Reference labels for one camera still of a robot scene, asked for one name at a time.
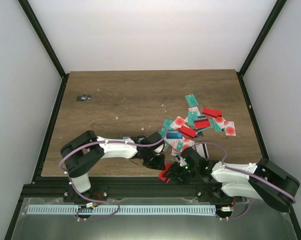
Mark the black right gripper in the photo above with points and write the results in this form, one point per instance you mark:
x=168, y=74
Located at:
x=176, y=173

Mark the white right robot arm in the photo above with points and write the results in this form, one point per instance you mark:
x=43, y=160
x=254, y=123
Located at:
x=264, y=180

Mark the black VIP card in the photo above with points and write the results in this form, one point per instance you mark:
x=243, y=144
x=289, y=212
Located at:
x=83, y=98

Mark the teal card far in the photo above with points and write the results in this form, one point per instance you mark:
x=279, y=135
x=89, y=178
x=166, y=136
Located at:
x=191, y=100

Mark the black right frame post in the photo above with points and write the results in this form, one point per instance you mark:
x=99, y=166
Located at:
x=266, y=28

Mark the white card black stripe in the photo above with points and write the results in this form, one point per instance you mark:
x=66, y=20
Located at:
x=202, y=150

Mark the light blue slotted cable duct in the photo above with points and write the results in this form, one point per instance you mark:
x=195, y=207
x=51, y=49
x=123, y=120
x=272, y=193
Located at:
x=126, y=210

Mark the red card black stripe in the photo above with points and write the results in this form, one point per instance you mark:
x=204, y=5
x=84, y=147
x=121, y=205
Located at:
x=163, y=175

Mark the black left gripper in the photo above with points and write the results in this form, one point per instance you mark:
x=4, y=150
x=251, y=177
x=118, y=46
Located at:
x=158, y=166

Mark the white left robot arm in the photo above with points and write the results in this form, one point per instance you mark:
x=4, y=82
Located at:
x=84, y=151

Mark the white card red circle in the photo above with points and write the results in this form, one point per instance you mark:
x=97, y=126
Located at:
x=179, y=145

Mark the red card far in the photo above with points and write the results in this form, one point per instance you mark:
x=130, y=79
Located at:
x=211, y=113

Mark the black left frame post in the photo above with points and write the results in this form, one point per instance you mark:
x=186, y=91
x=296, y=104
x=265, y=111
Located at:
x=36, y=25

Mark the teal card left pile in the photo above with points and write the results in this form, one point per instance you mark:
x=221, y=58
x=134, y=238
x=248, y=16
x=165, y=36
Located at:
x=167, y=124

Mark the black frame post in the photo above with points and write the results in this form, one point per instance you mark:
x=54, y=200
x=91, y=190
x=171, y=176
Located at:
x=266, y=28
x=36, y=25

